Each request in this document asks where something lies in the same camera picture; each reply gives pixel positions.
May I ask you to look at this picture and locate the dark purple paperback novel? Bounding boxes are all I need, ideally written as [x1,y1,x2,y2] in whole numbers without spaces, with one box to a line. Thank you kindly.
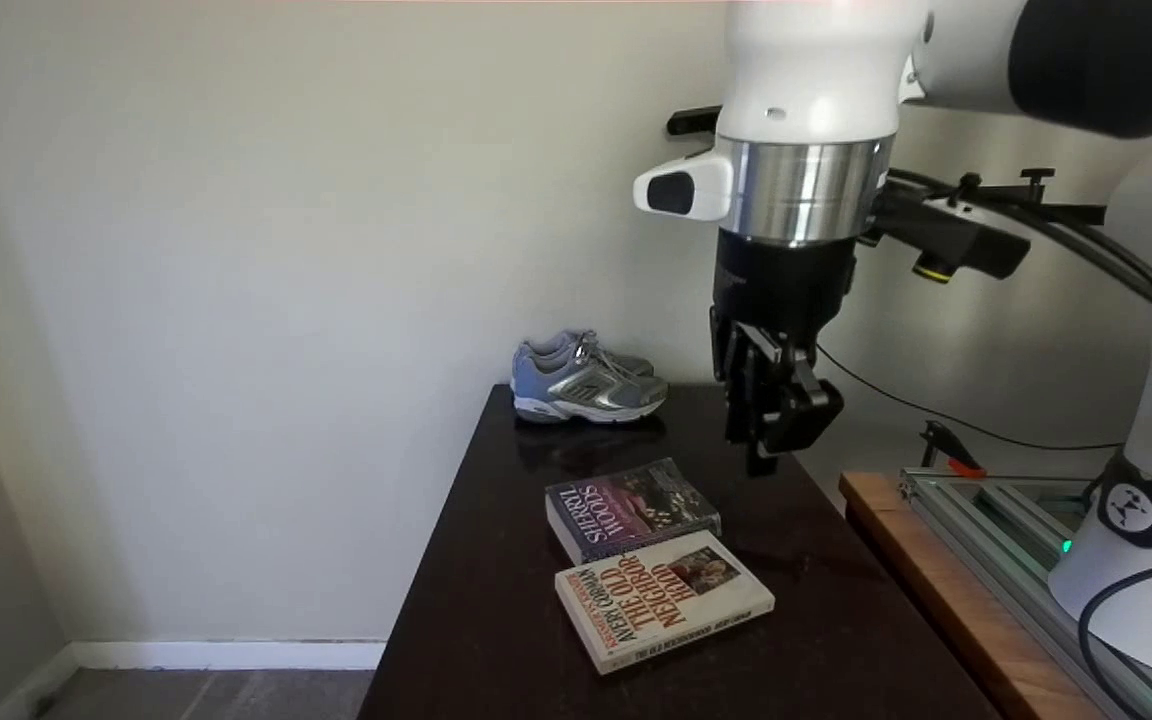
[538,453,725,570]

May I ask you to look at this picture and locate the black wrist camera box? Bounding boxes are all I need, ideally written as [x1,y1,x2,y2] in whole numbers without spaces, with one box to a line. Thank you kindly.
[866,175,1037,288]

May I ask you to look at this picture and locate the red black clamp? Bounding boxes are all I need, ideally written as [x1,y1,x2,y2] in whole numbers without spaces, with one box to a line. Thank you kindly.
[915,420,988,481]

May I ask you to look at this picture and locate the black base cable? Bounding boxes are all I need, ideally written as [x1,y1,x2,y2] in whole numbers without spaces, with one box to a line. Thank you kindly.
[1069,555,1152,708]

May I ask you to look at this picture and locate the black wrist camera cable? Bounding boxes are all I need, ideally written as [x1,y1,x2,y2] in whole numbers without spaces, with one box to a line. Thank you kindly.
[889,163,1152,352]

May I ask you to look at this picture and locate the white cover paperback novel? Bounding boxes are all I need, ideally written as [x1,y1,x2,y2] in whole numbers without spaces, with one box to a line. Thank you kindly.
[550,528,781,679]

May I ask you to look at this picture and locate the grey blue sneaker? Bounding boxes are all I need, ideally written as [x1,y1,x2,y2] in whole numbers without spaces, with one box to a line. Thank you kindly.
[509,328,671,430]

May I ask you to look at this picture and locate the white baseboard trim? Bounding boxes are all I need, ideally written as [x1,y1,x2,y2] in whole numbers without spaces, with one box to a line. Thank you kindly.
[0,642,386,720]

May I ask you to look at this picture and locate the wooden base board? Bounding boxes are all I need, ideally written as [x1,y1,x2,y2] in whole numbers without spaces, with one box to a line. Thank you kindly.
[838,469,1113,720]

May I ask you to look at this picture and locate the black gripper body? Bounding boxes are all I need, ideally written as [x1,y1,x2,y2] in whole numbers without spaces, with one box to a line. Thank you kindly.
[707,231,865,352]

